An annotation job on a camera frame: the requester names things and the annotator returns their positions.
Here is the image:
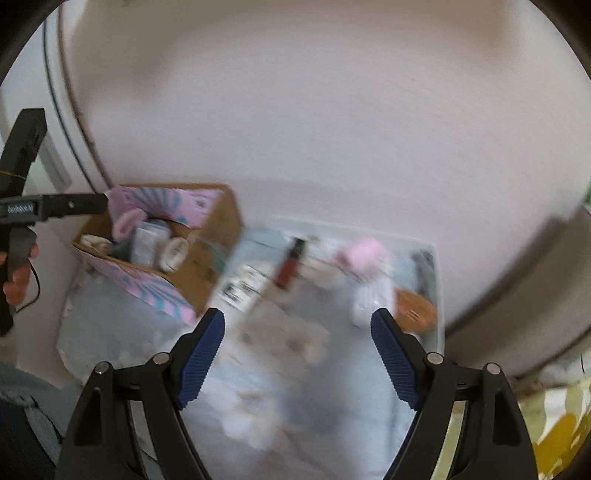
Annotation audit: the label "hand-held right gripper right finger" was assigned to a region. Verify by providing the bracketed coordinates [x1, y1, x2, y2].
[370, 308, 539, 480]

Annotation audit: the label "person's blue pants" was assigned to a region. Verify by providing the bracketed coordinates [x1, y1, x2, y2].
[0, 362, 88, 480]

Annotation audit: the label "recessed door handle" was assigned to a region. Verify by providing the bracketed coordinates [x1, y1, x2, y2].
[39, 134, 73, 185]

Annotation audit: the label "person's left hand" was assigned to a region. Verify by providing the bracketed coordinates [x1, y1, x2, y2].
[1, 244, 40, 305]

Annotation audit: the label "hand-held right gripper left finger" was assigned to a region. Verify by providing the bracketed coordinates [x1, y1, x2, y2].
[54, 307, 227, 480]

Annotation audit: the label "grey cushion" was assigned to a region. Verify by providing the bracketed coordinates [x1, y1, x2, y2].
[443, 203, 591, 379]

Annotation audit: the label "yellow green floral blanket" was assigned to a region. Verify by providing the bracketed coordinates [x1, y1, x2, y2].
[434, 360, 591, 480]

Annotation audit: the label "pink printed cardboard box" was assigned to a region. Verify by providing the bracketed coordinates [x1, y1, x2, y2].
[71, 184, 243, 326]

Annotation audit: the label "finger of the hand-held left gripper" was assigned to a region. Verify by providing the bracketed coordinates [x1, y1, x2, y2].
[41, 193, 108, 220]

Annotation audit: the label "floral bedsheet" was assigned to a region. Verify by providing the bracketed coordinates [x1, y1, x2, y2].
[55, 268, 444, 480]

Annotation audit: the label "black cable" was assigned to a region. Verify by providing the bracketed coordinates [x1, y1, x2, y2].
[15, 260, 43, 315]

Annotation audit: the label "white spotted sock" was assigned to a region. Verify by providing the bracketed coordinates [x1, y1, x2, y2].
[349, 272, 395, 328]
[81, 234, 112, 254]

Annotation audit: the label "white door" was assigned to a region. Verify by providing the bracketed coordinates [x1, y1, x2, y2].
[0, 18, 112, 199]

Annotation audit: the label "white tray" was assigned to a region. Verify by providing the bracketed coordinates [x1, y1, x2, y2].
[265, 217, 446, 352]

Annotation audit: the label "brown lip gloss tube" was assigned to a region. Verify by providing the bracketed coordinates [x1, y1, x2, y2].
[276, 237, 307, 291]

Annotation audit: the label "brown plush toy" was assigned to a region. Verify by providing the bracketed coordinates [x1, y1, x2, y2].
[394, 290, 438, 332]

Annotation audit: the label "grey cloth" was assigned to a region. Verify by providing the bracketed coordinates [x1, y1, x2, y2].
[406, 249, 435, 291]

